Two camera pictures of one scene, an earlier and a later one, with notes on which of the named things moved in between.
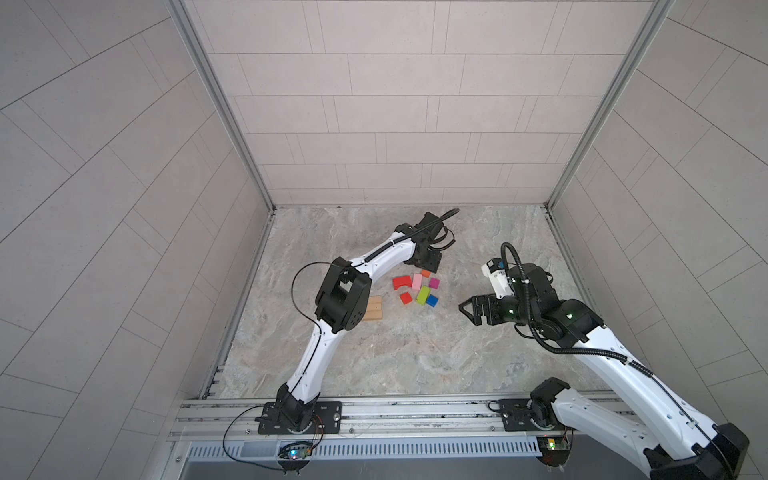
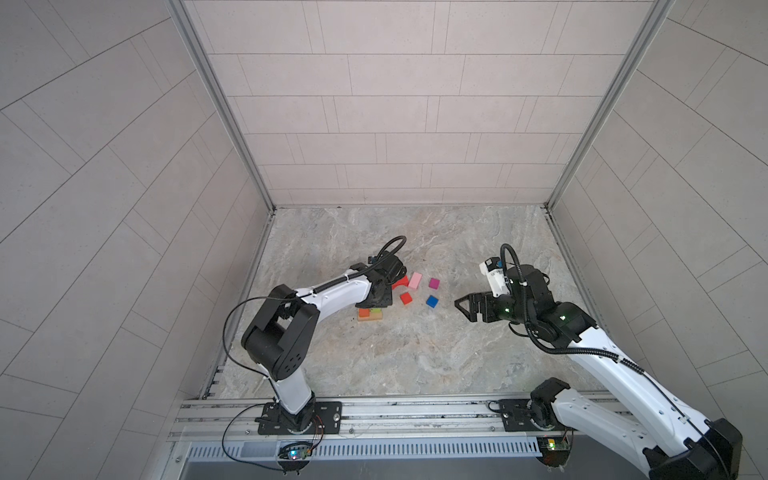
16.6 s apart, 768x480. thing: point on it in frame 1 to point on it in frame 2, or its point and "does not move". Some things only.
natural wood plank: x=373 y=314 does not move
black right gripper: x=488 y=303 does not move
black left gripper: x=433 y=263 to x=388 y=299
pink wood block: x=417 y=281 does not move
